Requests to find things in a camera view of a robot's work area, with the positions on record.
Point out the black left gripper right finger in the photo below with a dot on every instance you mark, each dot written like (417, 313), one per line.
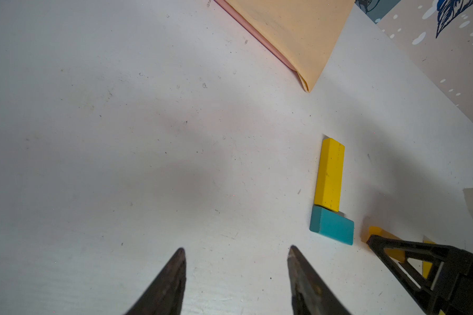
(310, 295)

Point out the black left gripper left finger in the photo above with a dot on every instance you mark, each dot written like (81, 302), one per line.
(165, 293)

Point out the small teal block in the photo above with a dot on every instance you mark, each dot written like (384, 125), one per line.
(330, 224)

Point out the beige folded cloth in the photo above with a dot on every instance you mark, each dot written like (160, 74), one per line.
(301, 34)

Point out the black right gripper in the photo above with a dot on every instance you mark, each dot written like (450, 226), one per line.
(451, 276)

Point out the lime yellow block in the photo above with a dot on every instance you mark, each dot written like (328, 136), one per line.
(427, 267)

